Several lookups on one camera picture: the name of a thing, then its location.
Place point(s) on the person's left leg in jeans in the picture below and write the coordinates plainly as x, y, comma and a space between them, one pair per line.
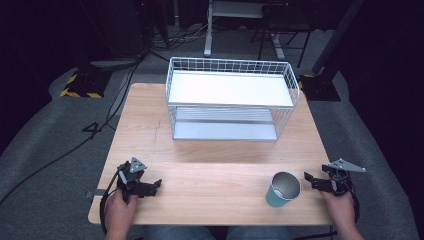
180, 234

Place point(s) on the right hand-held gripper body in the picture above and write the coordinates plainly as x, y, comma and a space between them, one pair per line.
339, 178

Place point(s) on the teal metal cup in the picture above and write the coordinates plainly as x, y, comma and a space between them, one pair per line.
283, 191

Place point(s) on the person's leg in jeans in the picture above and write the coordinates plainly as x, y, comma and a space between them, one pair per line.
260, 234
180, 234

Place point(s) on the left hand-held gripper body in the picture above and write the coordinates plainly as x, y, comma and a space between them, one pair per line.
130, 181

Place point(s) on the white desk frame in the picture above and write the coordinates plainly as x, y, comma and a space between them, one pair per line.
208, 30

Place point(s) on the black metal chair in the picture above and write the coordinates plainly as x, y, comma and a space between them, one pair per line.
286, 23

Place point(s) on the person's right leg in jeans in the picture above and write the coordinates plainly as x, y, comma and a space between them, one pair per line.
260, 234

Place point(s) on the black yellow striped stand base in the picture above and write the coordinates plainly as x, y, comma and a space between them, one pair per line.
85, 85

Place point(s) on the grey tape strip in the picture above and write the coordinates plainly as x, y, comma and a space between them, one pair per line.
97, 192

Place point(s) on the person's left hand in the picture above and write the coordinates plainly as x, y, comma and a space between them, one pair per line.
118, 213

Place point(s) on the person's right hand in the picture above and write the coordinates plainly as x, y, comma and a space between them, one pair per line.
340, 210

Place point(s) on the black slanted stand pole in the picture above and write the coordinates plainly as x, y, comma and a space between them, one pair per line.
336, 36

